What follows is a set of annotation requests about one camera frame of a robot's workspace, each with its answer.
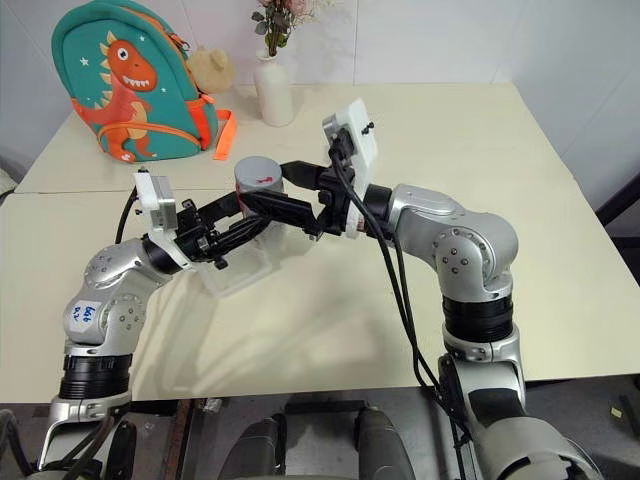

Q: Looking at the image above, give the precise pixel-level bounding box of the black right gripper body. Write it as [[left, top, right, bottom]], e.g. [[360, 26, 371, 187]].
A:
[[310, 167, 362, 239]]

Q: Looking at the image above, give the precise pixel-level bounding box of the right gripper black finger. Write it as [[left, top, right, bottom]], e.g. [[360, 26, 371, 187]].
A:
[[279, 160, 324, 192], [242, 191, 320, 237]]

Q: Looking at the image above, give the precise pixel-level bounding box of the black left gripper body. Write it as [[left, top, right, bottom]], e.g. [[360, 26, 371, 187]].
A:
[[172, 198, 237, 272]]

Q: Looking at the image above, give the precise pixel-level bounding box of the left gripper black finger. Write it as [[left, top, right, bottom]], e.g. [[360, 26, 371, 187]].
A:
[[212, 214, 272, 252], [194, 191, 246, 222]]

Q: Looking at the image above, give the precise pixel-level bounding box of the clear plastic jar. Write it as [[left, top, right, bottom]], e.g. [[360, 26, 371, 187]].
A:
[[234, 187, 292, 257]]

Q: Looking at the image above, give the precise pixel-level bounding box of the grey cylindrical container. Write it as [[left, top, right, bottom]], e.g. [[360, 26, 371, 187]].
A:
[[233, 156, 286, 199]]

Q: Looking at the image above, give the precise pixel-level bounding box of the clear plastic box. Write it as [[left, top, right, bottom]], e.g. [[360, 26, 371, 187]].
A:
[[197, 233, 274, 300]]

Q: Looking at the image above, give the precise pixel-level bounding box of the white ribbed vase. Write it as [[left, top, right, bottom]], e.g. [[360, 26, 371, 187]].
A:
[[252, 48, 295, 128]]

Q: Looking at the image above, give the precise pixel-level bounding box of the beige plush toy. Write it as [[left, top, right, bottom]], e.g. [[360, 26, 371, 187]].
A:
[[186, 45, 237, 96]]

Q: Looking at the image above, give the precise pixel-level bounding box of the teal dinosaur backpack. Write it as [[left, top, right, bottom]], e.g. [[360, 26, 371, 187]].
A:
[[51, 0, 238, 164]]

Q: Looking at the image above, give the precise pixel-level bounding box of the dried flower bouquet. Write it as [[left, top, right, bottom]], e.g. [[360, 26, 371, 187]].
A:
[[250, 0, 321, 59]]

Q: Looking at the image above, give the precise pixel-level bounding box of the dark rounded shape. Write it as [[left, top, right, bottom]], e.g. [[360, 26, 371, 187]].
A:
[[353, 405, 417, 480], [219, 413, 289, 480]]

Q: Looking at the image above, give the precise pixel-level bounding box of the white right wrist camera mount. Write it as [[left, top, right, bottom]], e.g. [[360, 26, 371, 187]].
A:
[[321, 98, 381, 239]]

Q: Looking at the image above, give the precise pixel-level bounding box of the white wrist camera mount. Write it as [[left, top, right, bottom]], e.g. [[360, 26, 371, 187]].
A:
[[321, 98, 381, 239], [132, 168, 195, 272]]

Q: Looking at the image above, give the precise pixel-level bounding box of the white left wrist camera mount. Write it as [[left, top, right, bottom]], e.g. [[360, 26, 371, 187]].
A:
[[132, 168, 195, 272]]

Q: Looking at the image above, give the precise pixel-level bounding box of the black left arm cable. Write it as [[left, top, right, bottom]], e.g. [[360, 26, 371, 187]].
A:
[[114, 186, 145, 246]]

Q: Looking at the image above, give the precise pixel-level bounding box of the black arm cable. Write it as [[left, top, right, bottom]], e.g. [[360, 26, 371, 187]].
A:
[[114, 186, 145, 246], [327, 130, 474, 480], [360, 197, 474, 480]]

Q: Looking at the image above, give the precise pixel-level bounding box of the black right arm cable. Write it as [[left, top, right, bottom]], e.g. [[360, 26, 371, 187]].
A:
[[360, 197, 474, 480], [327, 130, 474, 480]]

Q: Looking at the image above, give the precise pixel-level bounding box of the dark metal frame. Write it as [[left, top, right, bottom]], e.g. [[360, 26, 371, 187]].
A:
[[594, 171, 640, 262]]

